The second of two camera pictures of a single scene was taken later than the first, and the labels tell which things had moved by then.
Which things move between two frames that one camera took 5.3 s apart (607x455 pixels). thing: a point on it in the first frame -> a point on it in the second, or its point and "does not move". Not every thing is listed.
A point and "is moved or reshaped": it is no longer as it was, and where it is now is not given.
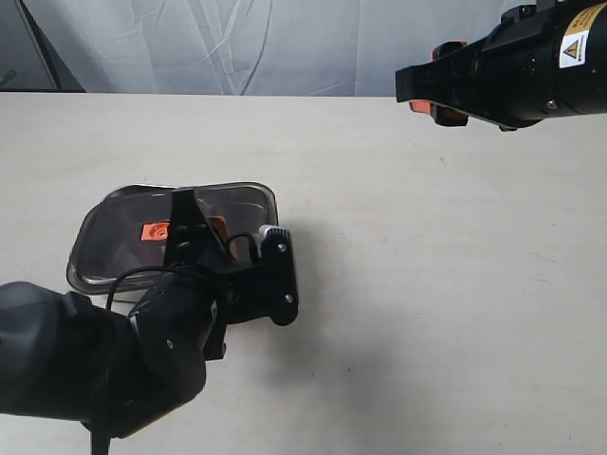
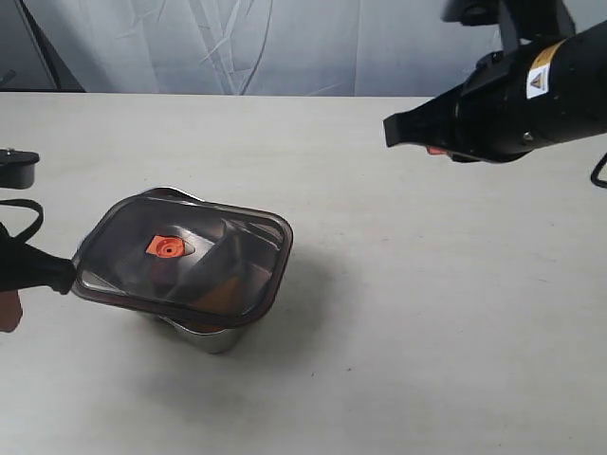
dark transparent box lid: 126,230 is moved or reshaped
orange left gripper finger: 220,223 -> 10,310
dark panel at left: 28,63 does not move
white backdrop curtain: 256,46 does not move
